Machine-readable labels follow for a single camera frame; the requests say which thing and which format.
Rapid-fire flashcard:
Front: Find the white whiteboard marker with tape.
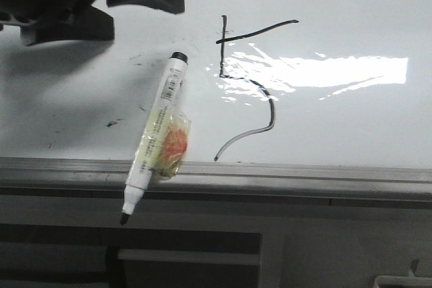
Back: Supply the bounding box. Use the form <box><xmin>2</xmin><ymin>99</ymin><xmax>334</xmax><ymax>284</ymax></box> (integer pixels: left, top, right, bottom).
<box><xmin>119</xmin><ymin>52</ymin><xmax>188</xmax><ymax>225</ymax></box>

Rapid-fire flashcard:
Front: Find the white tray corner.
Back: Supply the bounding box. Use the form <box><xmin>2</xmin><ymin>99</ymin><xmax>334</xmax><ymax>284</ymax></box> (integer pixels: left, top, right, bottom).
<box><xmin>373</xmin><ymin>259</ymin><xmax>431</xmax><ymax>288</ymax></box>

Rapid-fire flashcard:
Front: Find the white whiteboard with aluminium frame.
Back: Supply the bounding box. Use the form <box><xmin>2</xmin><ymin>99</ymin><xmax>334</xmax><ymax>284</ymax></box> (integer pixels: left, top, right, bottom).
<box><xmin>1</xmin><ymin>0</ymin><xmax>431</xmax><ymax>200</ymax></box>

